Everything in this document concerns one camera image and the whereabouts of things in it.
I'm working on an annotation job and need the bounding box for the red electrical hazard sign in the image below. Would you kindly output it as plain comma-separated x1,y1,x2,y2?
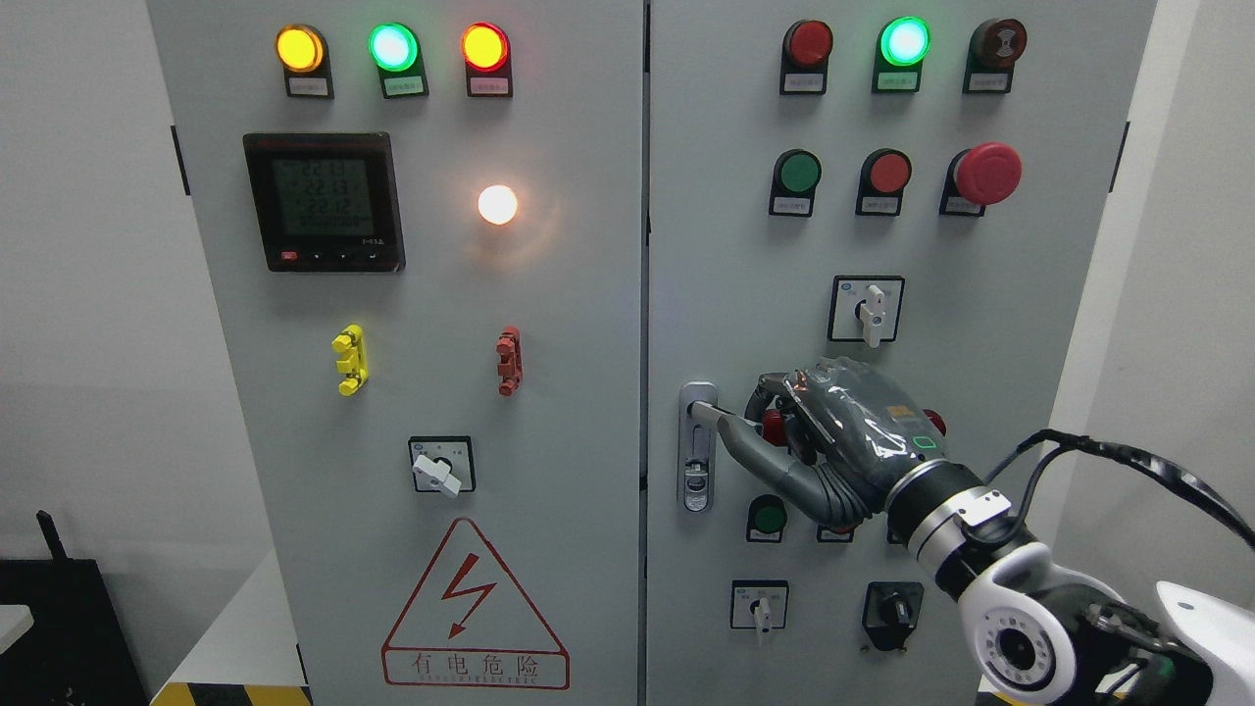
380,517,571,691

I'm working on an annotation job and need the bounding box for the silver handle lock plate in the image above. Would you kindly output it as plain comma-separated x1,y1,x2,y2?
676,380,719,513

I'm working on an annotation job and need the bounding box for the red push button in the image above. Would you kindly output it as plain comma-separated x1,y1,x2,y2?
816,527,856,542
855,148,912,218

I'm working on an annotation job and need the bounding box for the dark red indicator top right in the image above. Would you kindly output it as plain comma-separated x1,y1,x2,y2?
778,19,835,95

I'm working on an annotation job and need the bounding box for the white upper rotary switch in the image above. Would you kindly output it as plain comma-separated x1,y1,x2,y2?
828,276,906,349

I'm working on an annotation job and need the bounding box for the black digital power meter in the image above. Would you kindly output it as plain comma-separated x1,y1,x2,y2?
242,132,405,273

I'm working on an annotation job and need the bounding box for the black box with antenna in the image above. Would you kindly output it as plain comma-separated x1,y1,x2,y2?
1,510,149,705

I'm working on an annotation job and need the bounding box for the red terminal connector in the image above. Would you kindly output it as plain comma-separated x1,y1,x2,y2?
496,326,525,398

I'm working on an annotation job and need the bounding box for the dark red indicator middle left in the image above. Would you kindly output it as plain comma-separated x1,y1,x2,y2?
761,408,789,446

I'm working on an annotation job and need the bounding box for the yellow terminal connector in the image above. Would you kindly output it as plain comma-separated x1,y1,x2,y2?
331,325,371,398

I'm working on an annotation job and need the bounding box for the red push button lower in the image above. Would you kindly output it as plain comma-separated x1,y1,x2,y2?
816,527,856,542

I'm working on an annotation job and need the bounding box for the red push button upper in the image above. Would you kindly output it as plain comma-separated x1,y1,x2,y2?
855,148,912,218

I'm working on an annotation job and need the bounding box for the green push button upper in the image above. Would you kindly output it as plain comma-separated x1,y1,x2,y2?
768,149,822,218

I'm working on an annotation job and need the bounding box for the green push button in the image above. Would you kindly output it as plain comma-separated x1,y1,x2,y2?
768,149,822,218
745,493,788,542

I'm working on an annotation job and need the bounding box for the grey cabinet door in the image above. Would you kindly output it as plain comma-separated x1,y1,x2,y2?
646,0,1158,706
149,0,645,706

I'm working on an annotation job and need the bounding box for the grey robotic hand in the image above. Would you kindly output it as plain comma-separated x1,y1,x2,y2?
718,357,965,528

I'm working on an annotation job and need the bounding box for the silver door handle lever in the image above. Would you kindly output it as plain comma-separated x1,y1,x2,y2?
686,399,763,433

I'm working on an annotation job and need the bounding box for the red lit indicator light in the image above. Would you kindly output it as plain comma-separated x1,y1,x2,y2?
461,23,515,98

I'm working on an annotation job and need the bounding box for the dark buzzer unit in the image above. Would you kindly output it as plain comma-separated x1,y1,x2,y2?
963,18,1029,94

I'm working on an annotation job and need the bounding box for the red emergency stop button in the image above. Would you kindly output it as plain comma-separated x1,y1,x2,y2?
937,140,1023,218

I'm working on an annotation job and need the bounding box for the green push button lower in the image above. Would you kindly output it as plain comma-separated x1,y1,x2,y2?
745,493,788,542

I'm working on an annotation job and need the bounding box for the green indicator light top left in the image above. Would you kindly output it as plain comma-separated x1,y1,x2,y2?
368,23,427,99

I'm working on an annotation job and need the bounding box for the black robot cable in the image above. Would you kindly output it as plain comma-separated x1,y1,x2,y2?
980,429,1255,551

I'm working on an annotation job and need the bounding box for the dark red indicator middle right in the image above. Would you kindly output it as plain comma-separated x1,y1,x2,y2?
925,408,948,436

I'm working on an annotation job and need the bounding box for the green lit indicator top right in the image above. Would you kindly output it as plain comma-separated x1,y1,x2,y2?
873,15,931,93

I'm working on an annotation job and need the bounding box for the yellow indicator light top left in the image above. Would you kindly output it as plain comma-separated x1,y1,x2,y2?
275,24,333,100

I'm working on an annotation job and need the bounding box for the black rotary knob switch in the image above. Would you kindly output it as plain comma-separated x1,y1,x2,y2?
861,581,925,652

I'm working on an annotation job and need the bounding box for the white lit indicator lamp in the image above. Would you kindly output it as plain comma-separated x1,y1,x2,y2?
477,183,520,227

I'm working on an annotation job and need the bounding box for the white left rotary switch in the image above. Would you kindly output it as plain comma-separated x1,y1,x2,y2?
407,436,477,499

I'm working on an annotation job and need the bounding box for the dark red indicator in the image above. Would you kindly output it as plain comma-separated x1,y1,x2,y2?
778,19,835,95
761,408,789,446
925,408,948,436

